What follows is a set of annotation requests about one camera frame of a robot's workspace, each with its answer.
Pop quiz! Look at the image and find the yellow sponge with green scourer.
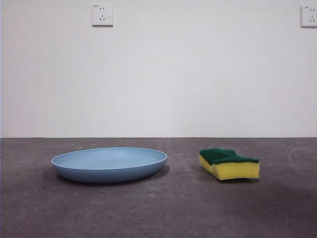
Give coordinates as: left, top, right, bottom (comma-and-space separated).
199, 148, 260, 182

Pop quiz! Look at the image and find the light blue round plate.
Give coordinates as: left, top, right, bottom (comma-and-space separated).
51, 147, 168, 184

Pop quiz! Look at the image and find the white wall socket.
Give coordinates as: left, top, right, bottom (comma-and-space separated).
92, 3, 114, 27
300, 5, 317, 28

